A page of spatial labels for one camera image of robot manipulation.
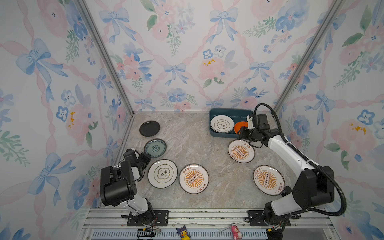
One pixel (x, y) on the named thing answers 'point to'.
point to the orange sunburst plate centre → (194, 178)
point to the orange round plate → (238, 125)
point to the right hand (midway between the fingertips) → (240, 131)
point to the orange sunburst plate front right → (269, 180)
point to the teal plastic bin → (237, 114)
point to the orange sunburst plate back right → (241, 151)
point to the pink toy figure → (237, 234)
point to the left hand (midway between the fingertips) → (150, 153)
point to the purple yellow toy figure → (183, 233)
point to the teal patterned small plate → (155, 147)
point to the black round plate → (149, 128)
